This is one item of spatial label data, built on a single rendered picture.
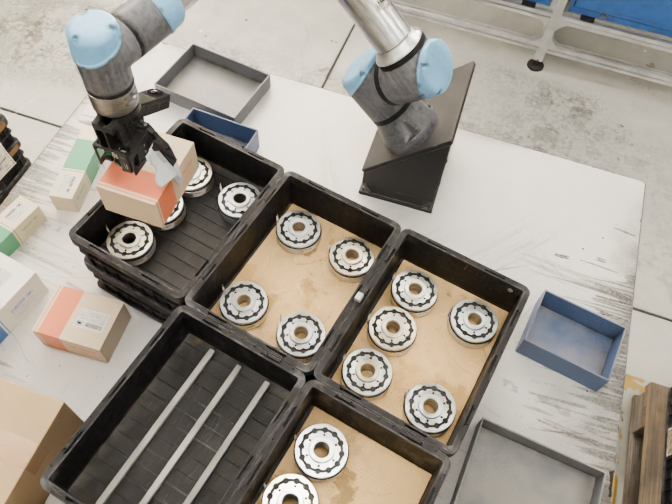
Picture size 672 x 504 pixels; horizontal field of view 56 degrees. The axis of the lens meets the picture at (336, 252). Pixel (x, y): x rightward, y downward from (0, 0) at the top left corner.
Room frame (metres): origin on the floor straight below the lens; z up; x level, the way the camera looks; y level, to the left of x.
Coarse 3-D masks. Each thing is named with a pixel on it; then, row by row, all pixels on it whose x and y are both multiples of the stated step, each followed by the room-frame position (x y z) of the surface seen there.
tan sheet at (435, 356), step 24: (408, 264) 0.74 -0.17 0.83; (456, 288) 0.69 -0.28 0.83; (432, 312) 0.63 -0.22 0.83; (504, 312) 0.65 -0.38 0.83; (360, 336) 0.55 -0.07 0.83; (432, 336) 0.57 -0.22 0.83; (408, 360) 0.51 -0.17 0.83; (432, 360) 0.52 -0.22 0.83; (456, 360) 0.52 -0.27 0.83; (480, 360) 0.53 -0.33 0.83; (408, 384) 0.46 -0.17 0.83; (456, 384) 0.47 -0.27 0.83; (384, 408) 0.40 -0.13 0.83; (432, 408) 0.41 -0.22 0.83; (456, 408) 0.42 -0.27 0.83
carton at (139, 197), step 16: (176, 144) 0.78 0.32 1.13; (192, 144) 0.79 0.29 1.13; (192, 160) 0.77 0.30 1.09; (112, 176) 0.69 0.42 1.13; (128, 176) 0.70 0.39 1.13; (144, 176) 0.70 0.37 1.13; (192, 176) 0.76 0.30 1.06; (112, 192) 0.66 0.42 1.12; (128, 192) 0.66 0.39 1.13; (144, 192) 0.66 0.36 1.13; (160, 192) 0.67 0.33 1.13; (176, 192) 0.70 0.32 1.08; (112, 208) 0.66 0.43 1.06; (128, 208) 0.65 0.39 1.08; (144, 208) 0.64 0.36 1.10; (160, 208) 0.65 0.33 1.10; (160, 224) 0.64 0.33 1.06
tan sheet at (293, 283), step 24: (264, 240) 0.77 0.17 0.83; (336, 240) 0.79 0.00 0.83; (264, 264) 0.71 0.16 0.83; (288, 264) 0.71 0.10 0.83; (312, 264) 0.72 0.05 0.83; (264, 288) 0.65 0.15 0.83; (288, 288) 0.65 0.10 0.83; (312, 288) 0.66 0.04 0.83; (336, 288) 0.66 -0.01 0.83; (216, 312) 0.58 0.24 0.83; (288, 312) 0.59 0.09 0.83; (312, 312) 0.60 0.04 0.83; (336, 312) 0.61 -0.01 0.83; (264, 336) 0.53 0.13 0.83
